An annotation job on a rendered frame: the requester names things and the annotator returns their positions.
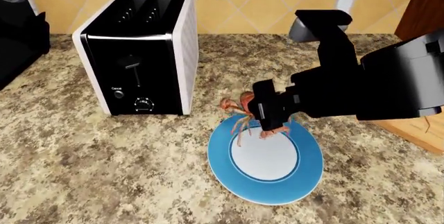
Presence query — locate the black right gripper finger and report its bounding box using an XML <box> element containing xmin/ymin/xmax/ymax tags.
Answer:
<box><xmin>255</xmin><ymin>100</ymin><xmax>292</xmax><ymax>132</ymax></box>
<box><xmin>252</xmin><ymin>79</ymin><xmax>279</xmax><ymax>107</ymax></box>

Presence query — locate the orange crab toy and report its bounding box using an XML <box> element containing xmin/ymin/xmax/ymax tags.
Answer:
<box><xmin>219</xmin><ymin>91</ymin><xmax>296</xmax><ymax>148</ymax></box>

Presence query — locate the blue plate with white centre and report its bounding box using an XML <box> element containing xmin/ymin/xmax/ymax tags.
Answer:
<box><xmin>207</xmin><ymin>116</ymin><xmax>324</xmax><ymax>206</ymax></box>

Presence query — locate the wooden cutting board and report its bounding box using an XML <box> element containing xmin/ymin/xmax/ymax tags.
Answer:
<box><xmin>375</xmin><ymin>116</ymin><xmax>444</xmax><ymax>155</ymax></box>

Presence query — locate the brown wooden cabinet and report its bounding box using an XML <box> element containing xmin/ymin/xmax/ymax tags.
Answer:
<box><xmin>394</xmin><ymin>0</ymin><xmax>444</xmax><ymax>43</ymax></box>

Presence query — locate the black and white toaster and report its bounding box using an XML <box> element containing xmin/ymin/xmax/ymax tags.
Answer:
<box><xmin>71</xmin><ymin>0</ymin><xmax>199</xmax><ymax>117</ymax></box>

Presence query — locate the black coffee machine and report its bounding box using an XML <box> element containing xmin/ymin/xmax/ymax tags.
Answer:
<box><xmin>0</xmin><ymin>0</ymin><xmax>51</xmax><ymax>92</ymax></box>

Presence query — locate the black and grey wrist camera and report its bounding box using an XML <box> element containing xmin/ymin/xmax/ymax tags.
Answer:
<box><xmin>289</xmin><ymin>9</ymin><xmax>359</xmax><ymax>76</ymax></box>

